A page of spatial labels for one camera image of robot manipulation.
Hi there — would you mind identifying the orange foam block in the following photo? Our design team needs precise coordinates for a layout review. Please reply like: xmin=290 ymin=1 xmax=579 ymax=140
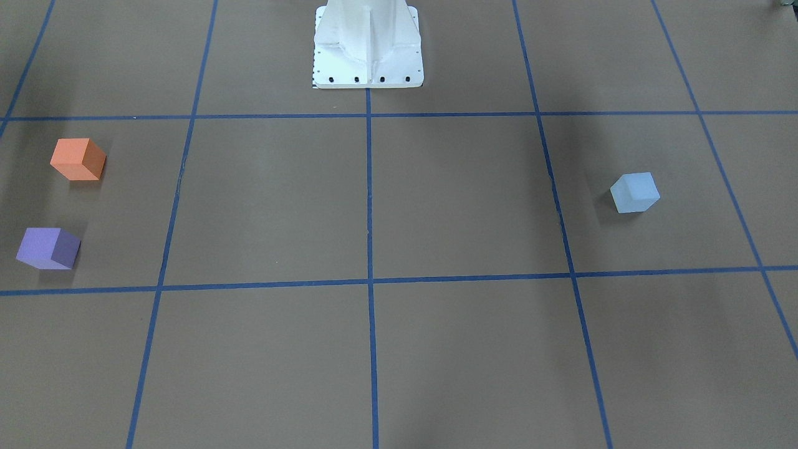
xmin=49 ymin=138 xmax=107 ymax=181

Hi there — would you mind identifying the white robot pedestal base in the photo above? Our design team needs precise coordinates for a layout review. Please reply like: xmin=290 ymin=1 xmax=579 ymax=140
xmin=312 ymin=1 xmax=425 ymax=89

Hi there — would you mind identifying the purple foam block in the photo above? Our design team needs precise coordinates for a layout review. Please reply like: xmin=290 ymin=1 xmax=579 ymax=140
xmin=16 ymin=228 xmax=82 ymax=270

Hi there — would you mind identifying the light blue foam block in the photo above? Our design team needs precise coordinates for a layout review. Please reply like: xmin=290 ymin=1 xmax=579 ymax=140
xmin=610 ymin=171 xmax=661 ymax=214

